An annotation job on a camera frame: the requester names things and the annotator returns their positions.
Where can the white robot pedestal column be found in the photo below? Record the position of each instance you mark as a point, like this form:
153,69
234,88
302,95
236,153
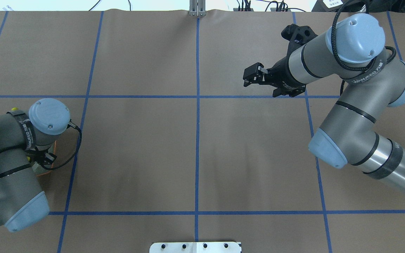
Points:
196,247

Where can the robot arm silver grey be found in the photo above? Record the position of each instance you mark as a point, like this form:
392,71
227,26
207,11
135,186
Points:
354,49
25,140

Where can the aluminium frame post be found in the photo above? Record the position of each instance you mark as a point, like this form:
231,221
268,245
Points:
197,8

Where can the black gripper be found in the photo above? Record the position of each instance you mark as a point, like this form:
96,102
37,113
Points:
282,72

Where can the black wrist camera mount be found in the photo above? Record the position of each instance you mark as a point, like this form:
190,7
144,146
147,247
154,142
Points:
40,158

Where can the black box white label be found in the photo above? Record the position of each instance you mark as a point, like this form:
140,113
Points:
334,5

